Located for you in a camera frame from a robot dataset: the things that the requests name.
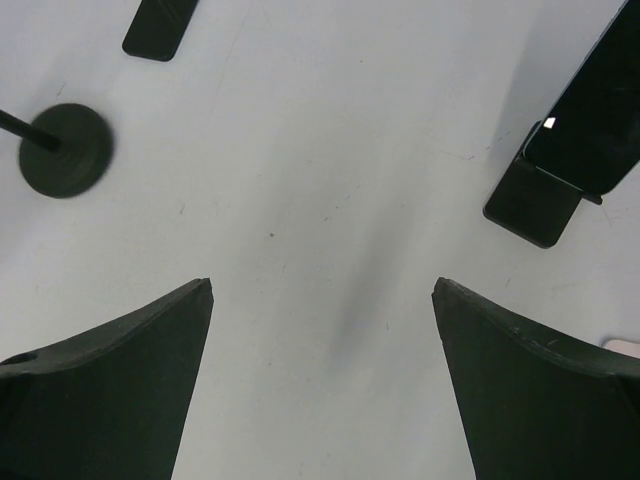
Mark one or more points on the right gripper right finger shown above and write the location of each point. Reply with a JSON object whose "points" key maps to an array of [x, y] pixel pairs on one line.
{"points": [[536, 403]]}

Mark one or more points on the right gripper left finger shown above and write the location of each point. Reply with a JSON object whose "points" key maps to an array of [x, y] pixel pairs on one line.
{"points": [[111, 402]]}

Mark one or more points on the black folding phone stand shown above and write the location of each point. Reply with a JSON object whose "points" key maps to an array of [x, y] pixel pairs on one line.
{"points": [[532, 203]]}

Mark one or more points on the black round base phone stand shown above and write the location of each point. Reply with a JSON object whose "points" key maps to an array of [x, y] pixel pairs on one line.
{"points": [[64, 151]]}

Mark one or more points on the teal phone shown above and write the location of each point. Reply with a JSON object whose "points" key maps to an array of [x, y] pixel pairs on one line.
{"points": [[590, 138]]}

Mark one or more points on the black phone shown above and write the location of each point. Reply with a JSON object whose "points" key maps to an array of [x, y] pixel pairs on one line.
{"points": [[158, 28]]}

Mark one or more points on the white phone stand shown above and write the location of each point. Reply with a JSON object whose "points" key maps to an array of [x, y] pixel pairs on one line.
{"points": [[622, 346]]}

